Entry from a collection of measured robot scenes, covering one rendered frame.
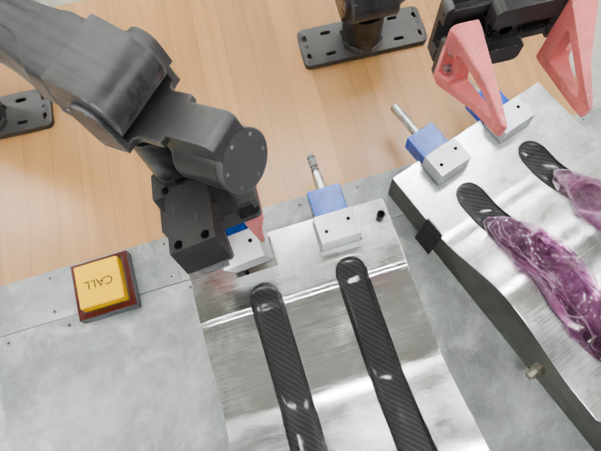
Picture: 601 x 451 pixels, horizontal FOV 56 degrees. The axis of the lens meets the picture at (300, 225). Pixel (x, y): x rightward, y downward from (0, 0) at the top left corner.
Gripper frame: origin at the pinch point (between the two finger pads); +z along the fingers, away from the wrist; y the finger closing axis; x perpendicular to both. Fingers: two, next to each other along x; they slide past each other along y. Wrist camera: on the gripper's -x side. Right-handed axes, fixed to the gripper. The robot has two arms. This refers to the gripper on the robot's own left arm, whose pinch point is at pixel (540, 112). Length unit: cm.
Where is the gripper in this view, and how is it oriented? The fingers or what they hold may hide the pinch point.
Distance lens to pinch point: 44.7
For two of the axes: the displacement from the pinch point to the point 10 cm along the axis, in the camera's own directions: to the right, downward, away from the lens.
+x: 0.3, 3.1, 9.5
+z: 2.3, 9.2, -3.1
